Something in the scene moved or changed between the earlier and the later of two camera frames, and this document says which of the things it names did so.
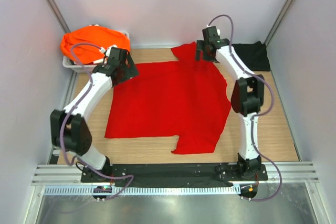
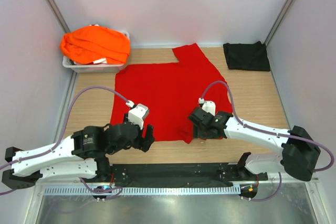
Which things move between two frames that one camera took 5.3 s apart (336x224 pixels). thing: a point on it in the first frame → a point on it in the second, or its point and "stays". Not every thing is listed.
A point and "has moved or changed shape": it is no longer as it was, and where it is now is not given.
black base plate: [174, 173] stays
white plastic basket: [74, 66] stays
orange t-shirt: [96, 35] stays
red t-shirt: [186, 98] has moved or changed shape
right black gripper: [200, 46] → [197, 132]
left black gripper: [131, 71] → [146, 141]
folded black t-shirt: [254, 55] stays
